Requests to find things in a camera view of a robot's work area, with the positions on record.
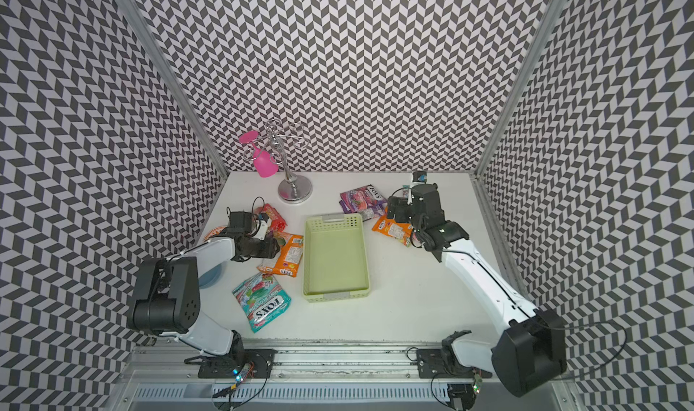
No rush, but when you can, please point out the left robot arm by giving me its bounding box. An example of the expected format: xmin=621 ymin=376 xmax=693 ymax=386
xmin=127 ymin=211 xmax=280 ymax=360

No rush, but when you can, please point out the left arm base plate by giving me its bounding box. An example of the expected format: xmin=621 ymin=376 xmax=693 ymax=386
xmin=197 ymin=348 xmax=277 ymax=380

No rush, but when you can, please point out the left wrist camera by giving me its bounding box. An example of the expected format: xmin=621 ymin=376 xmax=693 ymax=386
xmin=251 ymin=217 xmax=272 ymax=240

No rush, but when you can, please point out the orange patterned bowl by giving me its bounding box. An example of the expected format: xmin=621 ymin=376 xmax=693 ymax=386
xmin=204 ymin=226 xmax=226 ymax=241

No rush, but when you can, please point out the chrome glass holder stand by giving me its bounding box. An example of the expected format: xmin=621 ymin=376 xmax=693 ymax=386
xmin=265 ymin=119 xmax=313 ymax=204

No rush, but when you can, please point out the red candy bag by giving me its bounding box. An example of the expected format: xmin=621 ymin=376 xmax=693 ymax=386
xmin=256 ymin=203 xmax=287 ymax=232

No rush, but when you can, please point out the light green plastic basket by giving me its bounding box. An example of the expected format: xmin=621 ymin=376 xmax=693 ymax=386
xmin=303 ymin=213 xmax=370 ymax=303

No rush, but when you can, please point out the pink plastic wine glass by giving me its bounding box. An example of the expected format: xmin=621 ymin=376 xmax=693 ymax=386
xmin=239 ymin=130 xmax=279 ymax=178

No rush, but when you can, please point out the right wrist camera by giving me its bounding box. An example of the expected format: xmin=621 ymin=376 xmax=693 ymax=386
xmin=408 ymin=171 xmax=438 ymax=203

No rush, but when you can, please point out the teal candy bag front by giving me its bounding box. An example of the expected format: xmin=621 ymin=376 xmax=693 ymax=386
xmin=233 ymin=273 xmax=292 ymax=333

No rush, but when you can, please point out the aluminium front rail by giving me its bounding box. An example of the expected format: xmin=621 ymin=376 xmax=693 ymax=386
xmin=117 ymin=339 xmax=501 ymax=385

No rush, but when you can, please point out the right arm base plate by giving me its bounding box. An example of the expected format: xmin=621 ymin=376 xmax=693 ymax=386
xmin=405 ymin=347 xmax=493 ymax=380

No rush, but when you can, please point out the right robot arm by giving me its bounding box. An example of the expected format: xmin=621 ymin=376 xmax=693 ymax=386
xmin=387 ymin=183 xmax=567 ymax=398

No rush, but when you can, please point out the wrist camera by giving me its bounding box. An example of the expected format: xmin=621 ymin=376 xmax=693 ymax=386
xmin=251 ymin=217 xmax=272 ymax=240
xmin=408 ymin=171 xmax=438 ymax=203

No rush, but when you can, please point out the orange candy bag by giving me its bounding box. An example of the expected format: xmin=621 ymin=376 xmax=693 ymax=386
xmin=372 ymin=215 xmax=413 ymax=247
xmin=257 ymin=232 xmax=304 ymax=277

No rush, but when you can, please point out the purple candy bag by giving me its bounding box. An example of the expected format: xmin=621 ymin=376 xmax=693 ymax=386
xmin=339 ymin=184 xmax=387 ymax=221

